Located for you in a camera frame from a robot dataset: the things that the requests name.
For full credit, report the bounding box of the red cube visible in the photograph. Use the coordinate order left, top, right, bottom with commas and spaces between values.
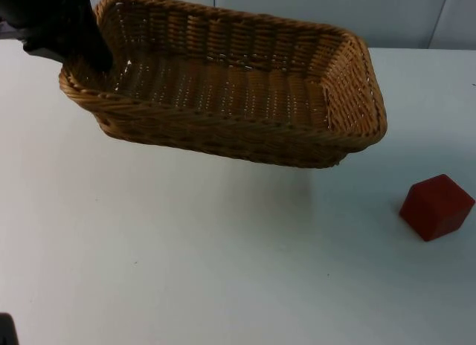
399, 173, 476, 242

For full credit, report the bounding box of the pale brown wicker basket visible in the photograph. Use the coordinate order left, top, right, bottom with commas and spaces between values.
58, 0, 388, 170

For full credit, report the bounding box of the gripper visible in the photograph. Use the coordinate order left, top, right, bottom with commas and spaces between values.
21, 0, 115, 73

